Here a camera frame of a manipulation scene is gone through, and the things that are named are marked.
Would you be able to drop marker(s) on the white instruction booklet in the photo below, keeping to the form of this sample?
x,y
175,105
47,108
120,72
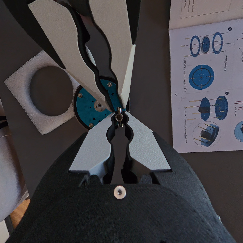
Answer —
x,y
208,85

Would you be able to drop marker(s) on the metal cross wrench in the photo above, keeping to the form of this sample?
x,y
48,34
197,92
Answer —
x,y
118,117

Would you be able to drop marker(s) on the blue round bearing plate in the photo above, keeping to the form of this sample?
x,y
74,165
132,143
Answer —
x,y
85,106

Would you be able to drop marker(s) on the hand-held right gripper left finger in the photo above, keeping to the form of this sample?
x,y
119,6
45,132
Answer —
x,y
91,151

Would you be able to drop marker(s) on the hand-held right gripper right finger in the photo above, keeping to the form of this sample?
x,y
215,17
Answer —
x,y
148,151

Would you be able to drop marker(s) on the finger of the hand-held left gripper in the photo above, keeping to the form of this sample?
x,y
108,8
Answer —
x,y
117,28
58,34

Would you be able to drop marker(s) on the white foam block round hole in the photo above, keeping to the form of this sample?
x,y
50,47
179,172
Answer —
x,y
24,95

